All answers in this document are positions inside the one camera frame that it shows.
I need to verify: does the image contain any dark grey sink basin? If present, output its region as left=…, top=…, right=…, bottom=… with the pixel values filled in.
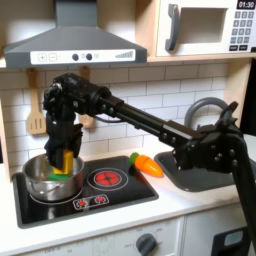
left=153, top=149, right=256, bottom=193

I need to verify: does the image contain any black toy stove top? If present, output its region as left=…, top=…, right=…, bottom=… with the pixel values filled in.
left=12, top=154, right=160, bottom=230

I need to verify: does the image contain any dark grey oven knob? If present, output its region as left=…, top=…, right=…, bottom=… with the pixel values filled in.
left=135, top=232, right=158, bottom=256

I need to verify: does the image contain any thin black cable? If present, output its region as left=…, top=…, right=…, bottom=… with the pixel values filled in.
left=93, top=114, right=123, bottom=124

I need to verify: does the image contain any grey range hood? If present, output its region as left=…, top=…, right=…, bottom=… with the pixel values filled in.
left=3, top=0, right=148, bottom=70

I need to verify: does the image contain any dark grey tap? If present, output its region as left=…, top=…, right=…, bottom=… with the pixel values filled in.
left=183, top=96, right=230, bottom=130

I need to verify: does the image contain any white kitchen cabinet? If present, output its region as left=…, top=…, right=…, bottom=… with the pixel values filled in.
left=13, top=202, right=256, bottom=256

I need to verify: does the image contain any black appliance panel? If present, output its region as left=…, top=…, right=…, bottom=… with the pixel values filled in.
left=211, top=226, right=252, bottom=256

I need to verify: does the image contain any green toy block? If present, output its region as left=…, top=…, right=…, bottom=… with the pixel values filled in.
left=48, top=172, right=73, bottom=183

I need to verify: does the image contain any wooden slotted spatula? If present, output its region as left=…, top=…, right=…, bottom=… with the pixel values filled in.
left=25, top=69, right=48, bottom=136

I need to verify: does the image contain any white toy microwave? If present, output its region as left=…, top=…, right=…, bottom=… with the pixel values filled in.
left=155, top=0, right=256, bottom=58

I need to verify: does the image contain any orange toy carrot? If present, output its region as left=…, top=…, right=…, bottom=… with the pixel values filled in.
left=129, top=152, right=165, bottom=178

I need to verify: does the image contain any grey microwave handle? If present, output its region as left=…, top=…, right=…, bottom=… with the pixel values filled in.
left=164, top=3, right=181, bottom=53

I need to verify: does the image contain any steel pot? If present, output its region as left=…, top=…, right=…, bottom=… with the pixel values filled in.
left=22, top=153, right=85, bottom=203

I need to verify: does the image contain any light wooden shelf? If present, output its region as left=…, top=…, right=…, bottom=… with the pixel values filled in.
left=146, top=52, right=256, bottom=65

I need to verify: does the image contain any yellow toy block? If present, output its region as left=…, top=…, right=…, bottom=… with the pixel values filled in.
left=53, top=149, right=75, bottom=176

